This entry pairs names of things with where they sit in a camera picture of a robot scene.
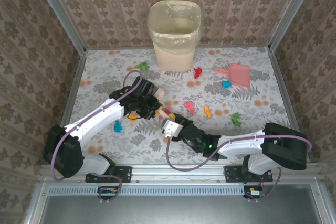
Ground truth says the pink paper scrap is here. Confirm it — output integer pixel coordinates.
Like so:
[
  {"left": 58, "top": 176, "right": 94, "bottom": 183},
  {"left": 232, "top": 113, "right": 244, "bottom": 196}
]
[{"left": 183, "top": 101, "right": 196, "bottom": 114}]

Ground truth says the pink plastic dustpan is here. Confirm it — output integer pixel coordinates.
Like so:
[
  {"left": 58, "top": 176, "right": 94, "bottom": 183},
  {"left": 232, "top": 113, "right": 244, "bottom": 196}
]
[{"left": 214, "top": 63, "right": 251, "bottom": 89}]

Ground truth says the green paper scrap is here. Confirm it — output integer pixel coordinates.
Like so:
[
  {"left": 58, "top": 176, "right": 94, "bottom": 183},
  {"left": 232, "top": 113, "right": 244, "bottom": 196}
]
[
  {"left": 230, "top": 112, "right": 243, "bottom": 127},
  {"left": 135, "top": 61, "right": 150, "bottom": 72}
]

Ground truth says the beige plastic trash bin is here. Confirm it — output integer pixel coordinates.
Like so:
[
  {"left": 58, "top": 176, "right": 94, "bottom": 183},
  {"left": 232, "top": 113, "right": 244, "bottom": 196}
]
[{"left": 147, "top": 0, "right": 202, "bottom": 72}]

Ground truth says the grey metal panel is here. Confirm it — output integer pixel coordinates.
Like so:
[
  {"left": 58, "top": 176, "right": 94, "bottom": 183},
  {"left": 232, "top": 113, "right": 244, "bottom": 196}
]
[{"left": 39, "top": 195, "right": 323, "bottom": 224}]

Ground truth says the small electronics board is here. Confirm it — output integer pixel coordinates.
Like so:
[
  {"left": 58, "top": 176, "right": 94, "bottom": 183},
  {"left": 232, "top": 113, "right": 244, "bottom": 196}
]
[
  {"left": 97, "top": 186, "right": 119, "bottom": 200},
  {"left": 243, "top": 185, "right": 265, "bottom": 200}
]

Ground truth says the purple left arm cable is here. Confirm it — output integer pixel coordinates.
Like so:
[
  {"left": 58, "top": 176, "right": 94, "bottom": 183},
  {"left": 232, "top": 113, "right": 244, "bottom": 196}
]
[{"left": 51, "top": 70, "right": 145, "bottom": 205}]

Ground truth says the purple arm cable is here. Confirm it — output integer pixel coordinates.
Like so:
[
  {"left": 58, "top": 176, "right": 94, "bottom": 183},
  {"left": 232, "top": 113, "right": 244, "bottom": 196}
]
[
  {"left": 51, "top": 70, "right": 145, "bottom": 205},
  {"left": 165, "top": 133, "right": 314, "bottom": 204}
]

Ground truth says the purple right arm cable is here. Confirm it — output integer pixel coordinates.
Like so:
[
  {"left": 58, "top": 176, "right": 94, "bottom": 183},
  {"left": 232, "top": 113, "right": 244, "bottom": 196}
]
[{"left": 165, "top": 133, "right": 314, "bottom": 204}]

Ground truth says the aluminium mounting rail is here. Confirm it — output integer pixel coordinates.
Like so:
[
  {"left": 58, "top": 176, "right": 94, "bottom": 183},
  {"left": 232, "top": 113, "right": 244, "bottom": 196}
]
[{"left": 39, "top": 165, "right": 322, "bottom": 183}]

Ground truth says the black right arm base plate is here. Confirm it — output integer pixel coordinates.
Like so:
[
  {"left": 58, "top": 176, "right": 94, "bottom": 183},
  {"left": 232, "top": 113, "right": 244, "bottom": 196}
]
[{"left": 224, "top": 165, "right": 274, "bottom": 183}]

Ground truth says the grey slotted cable duct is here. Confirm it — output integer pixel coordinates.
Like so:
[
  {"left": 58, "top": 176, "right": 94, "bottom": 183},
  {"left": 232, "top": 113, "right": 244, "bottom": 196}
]
[{"left": 48, "top": 185, "right": 245, "bottom": 196}]

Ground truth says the aluminium table side rail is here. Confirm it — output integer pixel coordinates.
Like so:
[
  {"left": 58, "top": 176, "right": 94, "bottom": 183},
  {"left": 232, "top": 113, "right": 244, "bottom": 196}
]
[
  {"left": 60, "top": 50, "right": 87, "bottom": 130},
  {"left": 267, "top": 48, "right": 300, "bottom": 130}
]

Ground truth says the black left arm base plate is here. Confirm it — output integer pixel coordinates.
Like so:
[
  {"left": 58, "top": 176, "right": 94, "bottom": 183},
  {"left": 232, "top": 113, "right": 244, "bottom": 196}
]
[{"left": 85, "top": 165, "right": 132, "bottom": 184}]

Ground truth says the aluminium corner post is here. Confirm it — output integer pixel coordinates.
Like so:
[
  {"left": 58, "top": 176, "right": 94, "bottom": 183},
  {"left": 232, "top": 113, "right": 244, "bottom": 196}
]
[
  {"left": 31, "top": 0, "right": 86, "bottom": 56},
  {"left": 267, "top": 0, "right": 320, "bottom": 51}
]

